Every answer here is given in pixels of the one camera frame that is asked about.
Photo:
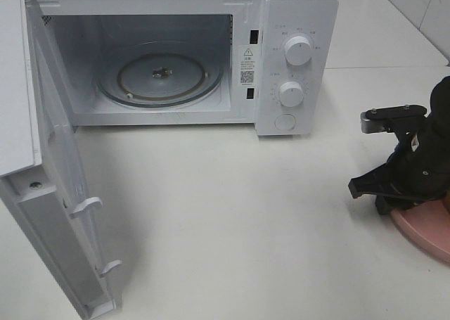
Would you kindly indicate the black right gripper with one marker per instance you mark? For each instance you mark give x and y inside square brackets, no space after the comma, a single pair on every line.
[417,170]

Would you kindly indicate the pink round plate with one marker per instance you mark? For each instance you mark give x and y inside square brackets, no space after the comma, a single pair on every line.
[427,227]

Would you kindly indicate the round white door button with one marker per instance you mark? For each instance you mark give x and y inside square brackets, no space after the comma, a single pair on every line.
[285,122]

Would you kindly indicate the white microwave door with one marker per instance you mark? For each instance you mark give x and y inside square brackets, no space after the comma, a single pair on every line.
[43,184]

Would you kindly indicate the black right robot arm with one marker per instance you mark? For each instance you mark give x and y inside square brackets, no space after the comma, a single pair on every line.
[437,113]

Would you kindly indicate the lower white round knob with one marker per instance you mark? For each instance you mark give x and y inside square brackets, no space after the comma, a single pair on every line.
[291,94]

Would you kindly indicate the white round knob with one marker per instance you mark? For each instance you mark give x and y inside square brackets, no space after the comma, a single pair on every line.
[298,50]
[291,94]

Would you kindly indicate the upper white round knob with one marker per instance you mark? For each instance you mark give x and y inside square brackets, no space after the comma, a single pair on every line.
[298,50]

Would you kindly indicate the white microwave oven body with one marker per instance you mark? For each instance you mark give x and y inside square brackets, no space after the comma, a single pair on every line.
[85,30]

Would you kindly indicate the white warning label sticker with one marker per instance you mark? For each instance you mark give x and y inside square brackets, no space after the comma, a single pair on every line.
[247,65]

